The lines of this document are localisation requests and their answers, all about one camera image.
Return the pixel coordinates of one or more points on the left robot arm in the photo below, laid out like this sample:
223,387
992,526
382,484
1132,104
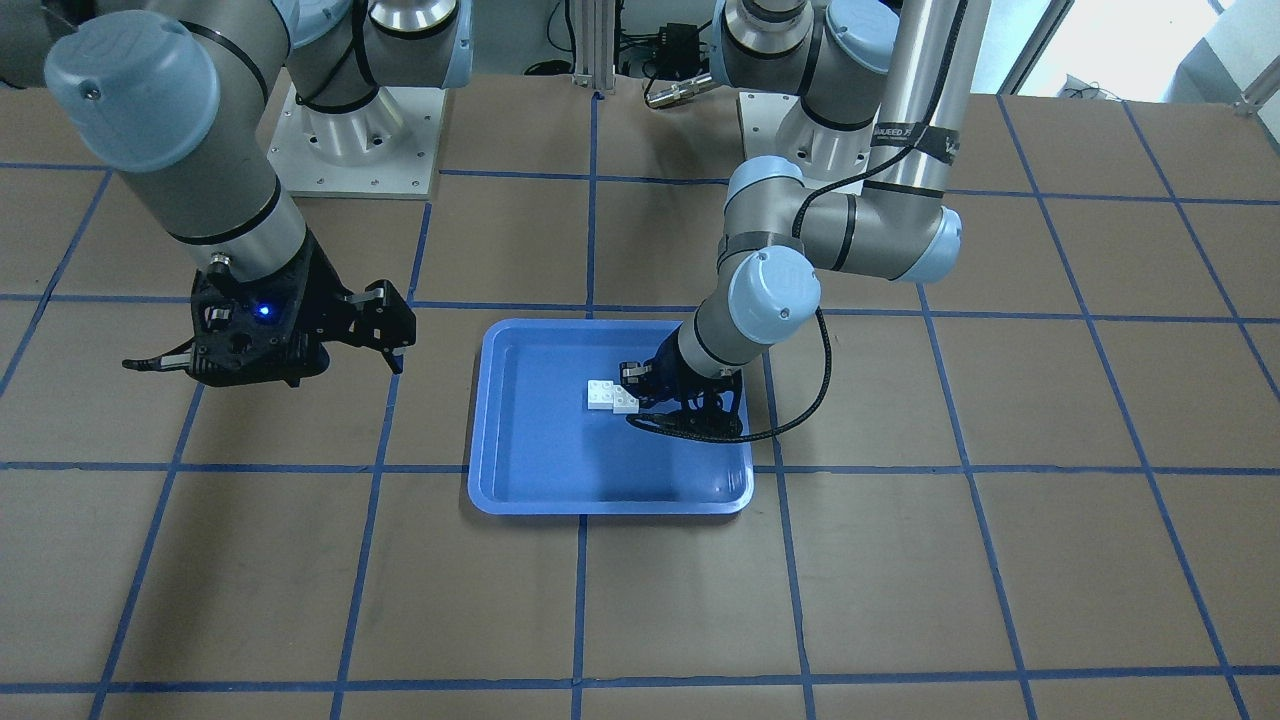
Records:
881,91

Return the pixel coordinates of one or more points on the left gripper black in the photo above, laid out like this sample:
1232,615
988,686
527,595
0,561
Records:
668,380

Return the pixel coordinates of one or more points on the white block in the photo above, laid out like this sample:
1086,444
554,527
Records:
602,396
622,402

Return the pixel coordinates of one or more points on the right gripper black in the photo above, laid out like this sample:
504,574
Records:
318,290

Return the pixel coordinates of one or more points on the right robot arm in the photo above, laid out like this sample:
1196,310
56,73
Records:
169,94

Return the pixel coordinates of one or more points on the black electronics box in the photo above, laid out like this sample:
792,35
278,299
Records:
677,52

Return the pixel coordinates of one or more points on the aluminium frame post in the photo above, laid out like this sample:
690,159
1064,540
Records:
594,42

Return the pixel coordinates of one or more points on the blue plastic tray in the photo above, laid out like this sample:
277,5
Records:
538,448

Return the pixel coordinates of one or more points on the silver metal connector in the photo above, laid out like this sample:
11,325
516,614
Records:
679,92

